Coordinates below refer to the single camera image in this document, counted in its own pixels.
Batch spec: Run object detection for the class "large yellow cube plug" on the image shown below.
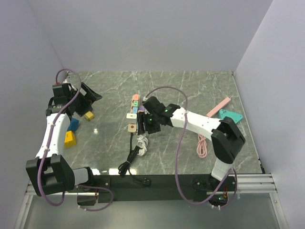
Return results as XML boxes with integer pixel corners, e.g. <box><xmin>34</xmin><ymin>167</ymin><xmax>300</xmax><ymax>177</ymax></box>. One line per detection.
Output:
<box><xmin>64</xmin><ymin>131</ymin><xmax>77</xmax><ymax>148</ymax></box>

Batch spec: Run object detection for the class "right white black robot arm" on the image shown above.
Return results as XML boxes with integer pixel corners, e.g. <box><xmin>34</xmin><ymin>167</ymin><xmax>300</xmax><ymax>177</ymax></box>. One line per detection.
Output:
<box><xmin>142</xmin><ymin>96</ymin><xmax>245</xmax><ymax>190</ymax></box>

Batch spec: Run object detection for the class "purple power strip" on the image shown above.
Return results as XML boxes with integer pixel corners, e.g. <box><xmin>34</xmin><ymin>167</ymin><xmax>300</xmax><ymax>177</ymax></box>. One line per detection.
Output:
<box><xmin>138</xmin><ymin>105</ymin><xmax>146</xmax><ymax>114</ymax></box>

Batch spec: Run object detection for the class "small yellow plug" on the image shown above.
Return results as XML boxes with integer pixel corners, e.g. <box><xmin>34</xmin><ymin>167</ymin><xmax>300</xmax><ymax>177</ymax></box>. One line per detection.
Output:
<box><xmin>84</xmin><ymin>111</ymin><xmax>95</xmax><ymax>121</ymax></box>

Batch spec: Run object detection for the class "aluminium rail frame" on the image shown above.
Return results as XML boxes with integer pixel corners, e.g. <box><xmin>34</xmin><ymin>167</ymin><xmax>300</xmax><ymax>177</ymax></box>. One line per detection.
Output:
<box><xmin>40</xmin><ymin>81</ymin><xmax>276</xmax><ymax>198</ymax></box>

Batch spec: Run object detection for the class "black base bar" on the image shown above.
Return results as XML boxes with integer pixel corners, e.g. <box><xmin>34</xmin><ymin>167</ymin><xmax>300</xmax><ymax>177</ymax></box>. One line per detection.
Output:
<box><xmin>72</xmin><ymin>174</ymin><xmax>237</xmax><ymax>203</ymax></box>

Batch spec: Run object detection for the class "blue cube adapter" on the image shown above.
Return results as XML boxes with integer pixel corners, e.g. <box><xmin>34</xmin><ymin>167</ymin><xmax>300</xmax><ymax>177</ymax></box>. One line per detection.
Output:
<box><xmin>67</xmin><ymin>118</ymin><xmax>79</xmax><ymax>132</ymax></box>

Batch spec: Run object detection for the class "black power cable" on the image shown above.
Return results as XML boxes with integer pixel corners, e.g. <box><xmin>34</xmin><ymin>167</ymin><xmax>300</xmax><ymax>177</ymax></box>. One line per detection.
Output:
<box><xmin>118</xmin><ymin>133</ymin><xmax>152</xmax><ymax>187</ymax></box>

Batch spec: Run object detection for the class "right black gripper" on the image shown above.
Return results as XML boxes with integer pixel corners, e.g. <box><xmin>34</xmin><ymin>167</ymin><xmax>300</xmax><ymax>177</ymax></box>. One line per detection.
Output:
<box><xmin>137</xmin><ymin>111</ymin><xmax>162</xmax><ymax>135</ymax></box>

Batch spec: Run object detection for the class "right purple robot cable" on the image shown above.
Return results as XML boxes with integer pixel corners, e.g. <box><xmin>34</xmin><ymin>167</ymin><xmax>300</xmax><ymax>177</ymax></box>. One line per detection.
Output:
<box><xmin>142</xmin><ymin>86</ymin><xmax>238</xmax><ymax>210</ymax></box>

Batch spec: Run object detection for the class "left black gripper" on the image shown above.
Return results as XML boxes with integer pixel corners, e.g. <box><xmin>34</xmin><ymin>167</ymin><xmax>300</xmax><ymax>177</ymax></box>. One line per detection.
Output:
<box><xmin>68</xmin><ymin>83</ymin><xmax>102</xmax><ymax>116</ymax></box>

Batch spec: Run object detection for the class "white coiled cable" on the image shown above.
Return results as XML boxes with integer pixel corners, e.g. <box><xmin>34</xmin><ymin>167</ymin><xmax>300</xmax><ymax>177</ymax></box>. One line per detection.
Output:
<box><xmin>136</xmin><ymin>134</ymin><xmax>149</xmax><ymax>157</ymax></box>

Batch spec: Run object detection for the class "white plug adapter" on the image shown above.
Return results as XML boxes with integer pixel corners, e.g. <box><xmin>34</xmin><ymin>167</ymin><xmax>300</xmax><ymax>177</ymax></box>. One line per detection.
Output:
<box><xmin>126</xmin><ymin>113</ymin><xmax>137</xmax><ymax>120</ymax></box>

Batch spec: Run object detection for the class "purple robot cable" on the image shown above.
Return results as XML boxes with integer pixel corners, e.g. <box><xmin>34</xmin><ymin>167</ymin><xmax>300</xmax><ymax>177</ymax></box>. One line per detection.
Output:
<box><xmin>37</xmin><ymin>69</ymin><xmax>114</xmax><ymax>212</ymax></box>
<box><xmin>142</xmin><ymin>86</ymin><xmax>238</xmax><ymax>210</ymax></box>

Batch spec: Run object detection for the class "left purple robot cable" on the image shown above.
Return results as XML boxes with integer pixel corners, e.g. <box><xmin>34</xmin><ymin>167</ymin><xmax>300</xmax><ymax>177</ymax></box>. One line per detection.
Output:
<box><xmin>37</xmin><ymin>69</ymin><xmax>114</xmax><ymax>212</ymax></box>

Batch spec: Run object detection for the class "pink power strip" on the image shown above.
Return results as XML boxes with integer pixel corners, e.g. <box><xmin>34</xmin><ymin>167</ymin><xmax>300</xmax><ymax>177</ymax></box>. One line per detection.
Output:
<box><xmin>206</xmin><ymin>97</ymin><xmax>231</xmax><ymax>117</ymax></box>

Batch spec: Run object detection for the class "beige power strip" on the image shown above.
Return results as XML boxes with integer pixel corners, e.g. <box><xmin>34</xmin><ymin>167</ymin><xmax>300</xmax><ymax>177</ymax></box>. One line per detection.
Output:
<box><xmin>127</xmin><ymin>94</ymin><xmax>140</xmax><ymax>134</ymax></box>

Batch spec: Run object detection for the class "teal power strip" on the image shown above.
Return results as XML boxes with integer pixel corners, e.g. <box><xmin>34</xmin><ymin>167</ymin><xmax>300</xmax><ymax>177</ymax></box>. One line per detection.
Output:
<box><xmin>218</xmin><ymin>109</ymin><xmax>244</xmax><ymax>124</ymax></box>

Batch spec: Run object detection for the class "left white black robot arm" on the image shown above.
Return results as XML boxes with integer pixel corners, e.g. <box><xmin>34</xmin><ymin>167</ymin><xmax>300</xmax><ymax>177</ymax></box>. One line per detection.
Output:
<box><xmin>25</xmin><ymin>83</ymin><xmax>102</xmax><ymax>196</ymax></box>

